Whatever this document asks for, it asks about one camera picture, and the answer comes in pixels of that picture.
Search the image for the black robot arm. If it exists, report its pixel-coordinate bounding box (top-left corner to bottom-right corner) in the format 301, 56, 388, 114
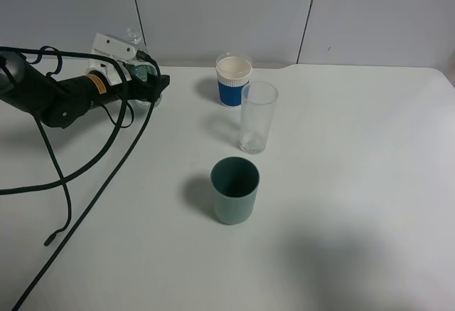
1, 46, 170, 128

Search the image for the thick black cable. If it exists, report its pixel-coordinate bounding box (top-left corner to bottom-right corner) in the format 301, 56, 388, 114
10, 49, 160, 311

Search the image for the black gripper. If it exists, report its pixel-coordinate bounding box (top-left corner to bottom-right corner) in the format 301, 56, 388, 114
84, 70, 170, 105

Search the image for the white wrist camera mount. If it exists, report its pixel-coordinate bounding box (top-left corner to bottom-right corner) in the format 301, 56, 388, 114
87, 33, 139, 86

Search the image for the clear bottle green label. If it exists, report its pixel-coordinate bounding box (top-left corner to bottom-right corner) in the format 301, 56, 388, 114
126, 27, 156, 109

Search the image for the tall clear glass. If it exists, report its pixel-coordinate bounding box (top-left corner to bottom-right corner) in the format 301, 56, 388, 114
240, 81, 279, 154

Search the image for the thin black cable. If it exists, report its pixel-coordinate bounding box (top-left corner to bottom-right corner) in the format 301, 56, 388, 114
0, 46, 136, 247

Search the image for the blue white ribbed cup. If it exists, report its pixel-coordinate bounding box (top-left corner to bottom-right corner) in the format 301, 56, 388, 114
215, 53, 253, 107

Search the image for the green plastic cup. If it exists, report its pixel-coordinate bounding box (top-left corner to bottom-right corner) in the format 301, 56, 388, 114
210, 157, 260, 225

